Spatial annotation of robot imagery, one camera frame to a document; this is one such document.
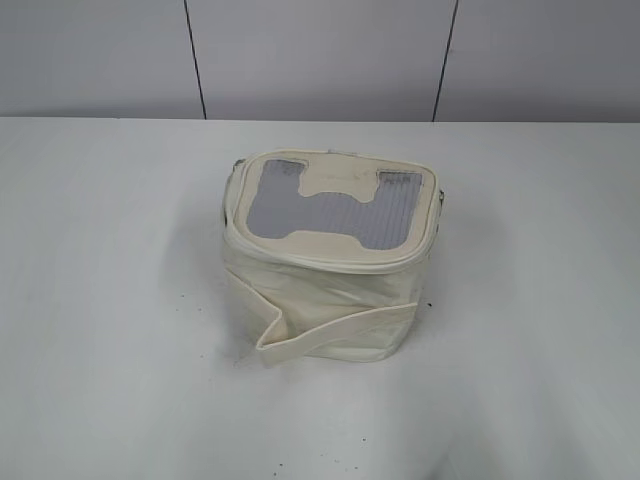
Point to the cream insulated lunch bag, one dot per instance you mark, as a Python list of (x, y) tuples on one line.
[(325, 252)]

